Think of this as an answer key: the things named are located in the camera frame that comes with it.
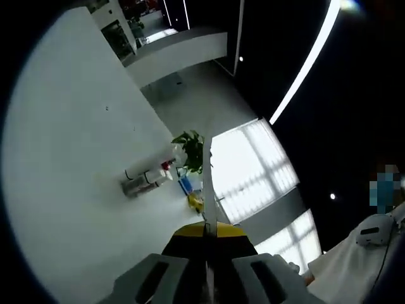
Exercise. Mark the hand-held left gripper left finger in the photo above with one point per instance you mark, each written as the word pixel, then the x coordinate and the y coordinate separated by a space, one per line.
pixel 177 253

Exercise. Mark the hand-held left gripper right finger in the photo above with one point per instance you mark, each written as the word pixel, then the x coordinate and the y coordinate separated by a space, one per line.
pixel 240 253

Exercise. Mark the white skincare tube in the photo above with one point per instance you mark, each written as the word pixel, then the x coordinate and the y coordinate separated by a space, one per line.
pixel 142 166

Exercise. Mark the yellow packet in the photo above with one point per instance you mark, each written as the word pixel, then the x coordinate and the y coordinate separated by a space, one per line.
pixel 195 202

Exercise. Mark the green potted plant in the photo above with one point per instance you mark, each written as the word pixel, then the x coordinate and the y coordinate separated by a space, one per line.
pixel 193 152

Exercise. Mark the person's white shirt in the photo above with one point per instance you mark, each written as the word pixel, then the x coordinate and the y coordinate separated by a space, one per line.
pixel 348 269

